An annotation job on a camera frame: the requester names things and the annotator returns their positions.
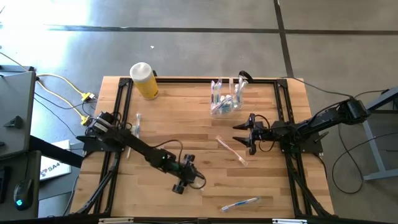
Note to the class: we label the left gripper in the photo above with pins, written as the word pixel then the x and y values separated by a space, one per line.
pixel 185 172

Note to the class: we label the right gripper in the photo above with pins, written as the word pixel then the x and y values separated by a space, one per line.
pixel 267 132

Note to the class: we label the orange yellow toothbrush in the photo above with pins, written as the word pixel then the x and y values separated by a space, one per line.
pixel 231 150

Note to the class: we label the blue toothbrush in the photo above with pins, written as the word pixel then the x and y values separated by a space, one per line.
pixel 138 119
pixel 239 204
pixel 224 104

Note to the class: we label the clear acrylic organizer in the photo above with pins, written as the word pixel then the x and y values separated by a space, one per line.
pixel 214 112

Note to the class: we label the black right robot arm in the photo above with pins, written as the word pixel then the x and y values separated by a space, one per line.
pixel 320 119

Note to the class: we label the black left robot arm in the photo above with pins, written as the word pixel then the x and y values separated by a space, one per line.
pixel 136 144

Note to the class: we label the white label strip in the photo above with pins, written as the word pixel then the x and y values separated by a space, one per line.
pixel 289 221
pixel 115 220

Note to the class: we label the yellow wipes canister white lid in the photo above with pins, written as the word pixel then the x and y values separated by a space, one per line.
pixel 146 84

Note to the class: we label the grey metal cart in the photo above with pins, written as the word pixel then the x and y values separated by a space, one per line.
pixel 372 146

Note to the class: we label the white printed sign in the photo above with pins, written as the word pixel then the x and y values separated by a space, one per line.
pixel 57 169

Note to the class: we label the black beam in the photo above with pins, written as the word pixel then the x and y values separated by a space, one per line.
pixel 56 152

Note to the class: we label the dark grey desk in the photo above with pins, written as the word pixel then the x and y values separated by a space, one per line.
pixel 34 168

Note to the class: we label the black computer mouse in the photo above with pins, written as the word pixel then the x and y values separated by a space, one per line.
pixel 23 193

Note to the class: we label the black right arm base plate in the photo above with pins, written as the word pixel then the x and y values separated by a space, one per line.
pixel 306 147

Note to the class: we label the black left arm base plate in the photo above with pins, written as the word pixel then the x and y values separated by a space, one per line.
pixel 93 146

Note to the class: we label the black bracket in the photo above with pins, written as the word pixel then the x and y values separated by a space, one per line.
pixel 14 122

